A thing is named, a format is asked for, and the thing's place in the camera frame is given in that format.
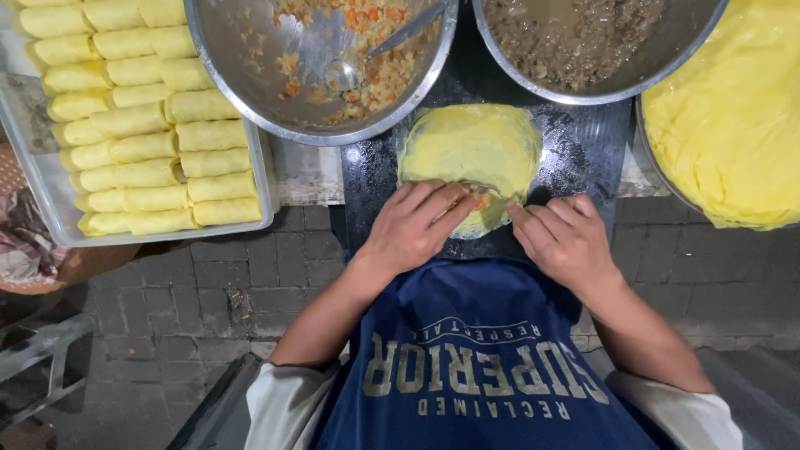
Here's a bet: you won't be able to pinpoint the orange vegetable filling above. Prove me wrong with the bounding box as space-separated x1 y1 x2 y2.
240 0 440 123

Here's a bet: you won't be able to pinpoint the blue printed shirt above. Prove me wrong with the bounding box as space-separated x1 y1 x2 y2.
244 255 745 450

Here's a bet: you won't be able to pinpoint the person's right hand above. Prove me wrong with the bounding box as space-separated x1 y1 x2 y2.
506 193 626 296

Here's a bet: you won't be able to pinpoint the yellow crepe wrapper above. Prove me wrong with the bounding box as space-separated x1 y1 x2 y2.
397 103 544 241

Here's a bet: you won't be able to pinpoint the metal pan under crepes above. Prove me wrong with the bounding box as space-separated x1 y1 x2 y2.
634 94 707 217

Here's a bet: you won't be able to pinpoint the black cutting board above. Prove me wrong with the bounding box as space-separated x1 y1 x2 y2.
340 9 633 261

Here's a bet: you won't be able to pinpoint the metal bowl with meat filling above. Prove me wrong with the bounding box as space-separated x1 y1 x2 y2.
471 0 731 106

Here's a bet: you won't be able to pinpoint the brown minced meat filling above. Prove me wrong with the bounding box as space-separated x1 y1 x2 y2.
483 0 667 94

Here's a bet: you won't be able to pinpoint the rows of yellow filled rolls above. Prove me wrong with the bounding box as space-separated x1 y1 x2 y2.
15 0 264 238

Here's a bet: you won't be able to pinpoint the person's left hand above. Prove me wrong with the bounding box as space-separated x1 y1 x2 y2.
357 180 482 280

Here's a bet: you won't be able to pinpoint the metal spoon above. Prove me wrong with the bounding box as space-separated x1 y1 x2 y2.
323 0 448 93

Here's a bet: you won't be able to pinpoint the stack of yellow crepes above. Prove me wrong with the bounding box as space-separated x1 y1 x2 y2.
640 0 800 232

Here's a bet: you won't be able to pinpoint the metal bowl with vegetable filling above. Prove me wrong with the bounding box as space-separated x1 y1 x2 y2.
183 0 460 148

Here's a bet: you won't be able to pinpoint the clear plastic tray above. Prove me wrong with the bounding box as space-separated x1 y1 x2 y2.
0 75 281 250

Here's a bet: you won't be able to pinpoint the grey metal frame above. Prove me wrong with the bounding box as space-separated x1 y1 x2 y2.
0 311 98 433

